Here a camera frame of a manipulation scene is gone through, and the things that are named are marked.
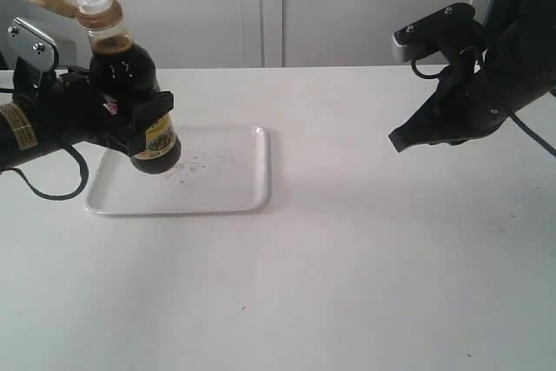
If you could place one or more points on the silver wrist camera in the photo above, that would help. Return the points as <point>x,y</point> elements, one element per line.
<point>451,27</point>
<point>33,45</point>

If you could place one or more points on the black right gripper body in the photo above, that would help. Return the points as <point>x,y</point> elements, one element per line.
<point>494,88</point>

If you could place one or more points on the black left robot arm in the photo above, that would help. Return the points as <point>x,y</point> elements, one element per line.
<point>23,140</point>

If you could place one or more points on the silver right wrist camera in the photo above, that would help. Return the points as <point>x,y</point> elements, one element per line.
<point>451,27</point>

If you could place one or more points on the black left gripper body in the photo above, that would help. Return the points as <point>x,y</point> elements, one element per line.
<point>75,113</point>

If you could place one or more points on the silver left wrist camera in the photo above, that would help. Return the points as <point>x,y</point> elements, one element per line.
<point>33,45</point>

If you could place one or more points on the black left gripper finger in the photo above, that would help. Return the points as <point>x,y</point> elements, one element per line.
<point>76,75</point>
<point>152,133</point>

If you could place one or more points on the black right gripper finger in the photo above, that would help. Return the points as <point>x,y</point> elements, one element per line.
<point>431,124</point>

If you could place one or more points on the dark soy sauce bottle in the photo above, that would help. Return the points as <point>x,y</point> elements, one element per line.
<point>118,60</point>

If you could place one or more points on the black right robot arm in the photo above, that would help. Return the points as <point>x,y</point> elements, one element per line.
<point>528,21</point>

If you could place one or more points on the white rectangular tray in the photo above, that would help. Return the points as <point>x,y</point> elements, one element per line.
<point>222,169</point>

